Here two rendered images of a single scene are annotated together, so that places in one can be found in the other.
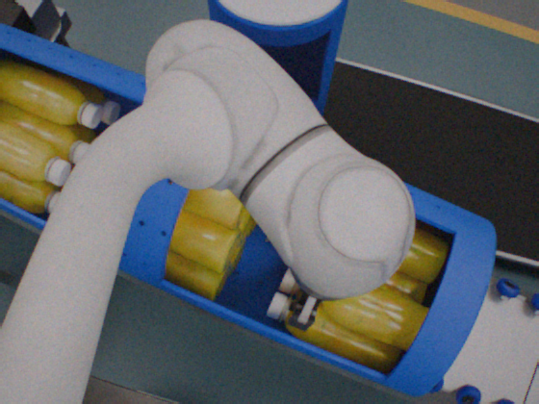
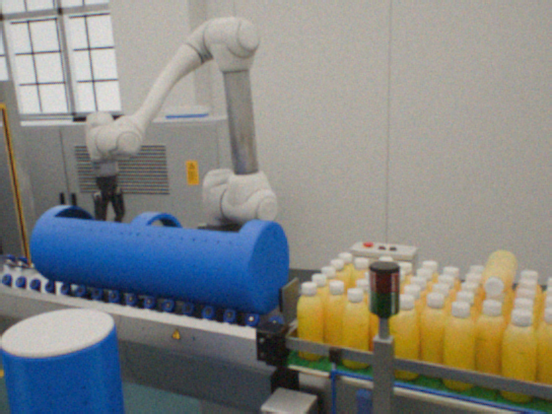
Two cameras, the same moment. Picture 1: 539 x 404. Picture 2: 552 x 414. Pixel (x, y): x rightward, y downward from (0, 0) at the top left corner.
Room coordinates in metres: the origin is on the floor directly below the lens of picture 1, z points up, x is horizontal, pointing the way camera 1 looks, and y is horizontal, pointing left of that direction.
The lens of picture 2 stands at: (2.04, 0.63, 1.62)
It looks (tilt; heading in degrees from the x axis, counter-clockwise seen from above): 15 degrees down; 187
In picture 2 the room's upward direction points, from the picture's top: 3 degrees counter-clockwise
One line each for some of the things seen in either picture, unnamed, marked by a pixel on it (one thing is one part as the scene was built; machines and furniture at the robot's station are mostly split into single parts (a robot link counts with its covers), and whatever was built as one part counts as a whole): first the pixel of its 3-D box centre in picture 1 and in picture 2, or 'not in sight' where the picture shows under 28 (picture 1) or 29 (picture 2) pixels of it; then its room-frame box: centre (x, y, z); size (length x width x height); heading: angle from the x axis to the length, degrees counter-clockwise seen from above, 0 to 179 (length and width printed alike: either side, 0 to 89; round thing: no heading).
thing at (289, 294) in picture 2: not in sight; (288, 302); (0.44, 0.57, 0.99); 0.10 x 0.02 x 0.12; 157
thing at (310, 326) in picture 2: not in sight; (310, 322); (0.61, 0.63, 0.99); 0.07 x 0.07 x 0.19
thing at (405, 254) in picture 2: not in sight; (382, 262); (0.26, 0.87, 1.05); 0.20 x 0.10 x 0.10; 67
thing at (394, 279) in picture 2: not in sight; (383, 278); (0.93, 0.79, 1.23); 0.06 x 0.06 x 0.04
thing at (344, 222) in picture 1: (338, 218); (103, 135); (0.13, -0.06, 1.48); 0.13 x 0.11 x 0.16; 40
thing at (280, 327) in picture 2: (10, 29); (273, 344); (0.65, 0.54, 0.95); 0.10 x 0.07 x 0.10; 157
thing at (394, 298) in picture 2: not in sight; (383, 299); (0.93, 0.79, 1.18); 0.06 x 0.06 x 0.05
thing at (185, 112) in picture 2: not in sight; (186, 112); (-1.50, -0.10, 1.48); 0.24 x 0.12 x 0.08; 84
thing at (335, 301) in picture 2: not in sight; (337, 321); (0.60, 0.71, 0.99); 0.07 x 0.07 x 0.19
